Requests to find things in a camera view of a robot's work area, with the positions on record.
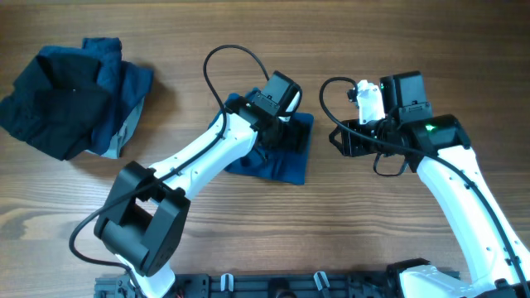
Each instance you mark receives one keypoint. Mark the blue polo shirt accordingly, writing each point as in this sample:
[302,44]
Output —
[237,152]

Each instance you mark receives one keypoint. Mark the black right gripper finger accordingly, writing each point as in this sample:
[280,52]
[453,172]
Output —
[336,147]
[337,134]

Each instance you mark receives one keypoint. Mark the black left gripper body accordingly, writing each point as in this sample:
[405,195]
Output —
[289,135]

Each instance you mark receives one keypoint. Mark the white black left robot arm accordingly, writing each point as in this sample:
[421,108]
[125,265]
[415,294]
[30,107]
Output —
[144,215]

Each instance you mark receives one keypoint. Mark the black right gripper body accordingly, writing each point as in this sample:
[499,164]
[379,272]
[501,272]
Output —
[376,128]

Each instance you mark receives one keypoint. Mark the light grey-blue folded garment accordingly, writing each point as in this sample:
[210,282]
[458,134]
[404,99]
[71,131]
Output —
[125,133]

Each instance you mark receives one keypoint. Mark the dark blue folded garment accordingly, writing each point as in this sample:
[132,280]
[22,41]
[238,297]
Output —
[127,82]

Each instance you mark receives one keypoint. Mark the black folded garment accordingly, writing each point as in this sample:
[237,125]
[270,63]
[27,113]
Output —
[55,104]

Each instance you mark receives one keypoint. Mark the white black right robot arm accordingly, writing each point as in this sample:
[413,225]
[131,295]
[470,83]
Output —
[438,149]

